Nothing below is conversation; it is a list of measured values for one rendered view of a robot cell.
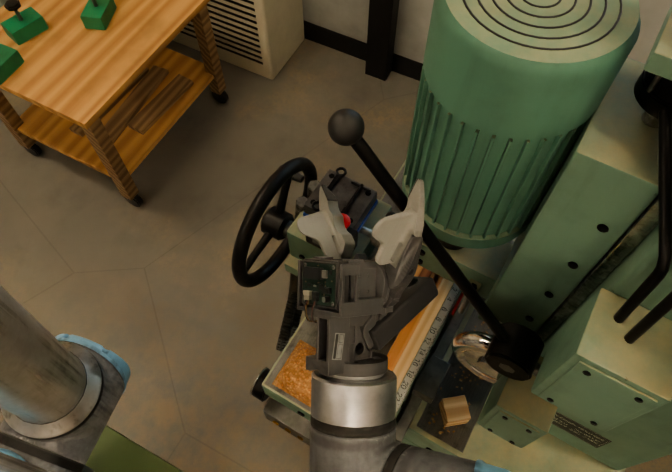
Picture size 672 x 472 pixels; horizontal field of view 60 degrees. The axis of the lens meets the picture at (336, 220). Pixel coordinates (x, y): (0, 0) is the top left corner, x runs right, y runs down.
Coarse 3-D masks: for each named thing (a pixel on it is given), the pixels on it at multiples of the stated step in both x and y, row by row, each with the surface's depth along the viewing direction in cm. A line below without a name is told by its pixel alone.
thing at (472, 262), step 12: (420, 252) 88; (456, 252) 86; (468, 252) 86; (480, 252) 86; (492, 252) 86; (504, 252) 86; (420, 264) 92; (432, 264) 90; (468, 264) 85; (480, 264) 85; (492, 264) 85; (444, 276) 91; (468, 276) 87; (480, 276) 85; (492, 276) 84; (480, 288) 88
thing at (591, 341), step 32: (576, 320) 62; (608, 320) 56; (576, 352) 55; (608, 352) 55; (640, 352) 55; (544, 384) 64; (576, 384) 59; (608, 384) 56; (640, 384) 53; (576, 416) 65; (608, 416) 61
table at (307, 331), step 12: (396, 180) 113; (372, 252) 105; (288, 264) 107; (456, 300) 106; (300, 324) 98; (312, 324) 98; (300, 336) 97; (312, 336) 97; (396, 336) 97; (288, 348) 96; (384, 348) 96; (276, 372) 94; (264, 384) 93; (276, 396) 94; (288, 396) 92; (300, 408) 91
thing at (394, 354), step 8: (432, 272) 99; (440, 280) 98; (416, 320) 94; (408, 328) 94; (400, 336) 93; (408, 336) 93; (400, 344) 92; (392, 352) 92; (400, 352) 92; (392, 360) 91; (392, 368) 90
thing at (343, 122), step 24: (336, 120) 53; (360, 120) 54; (360, 144) 55; (384, 168) 57; (432, 240) 62; (456, 264) 65; (480, 312) 68; (504, 336) 71; (528, 336) 71; (504, 360) 71; (528, 360) 70
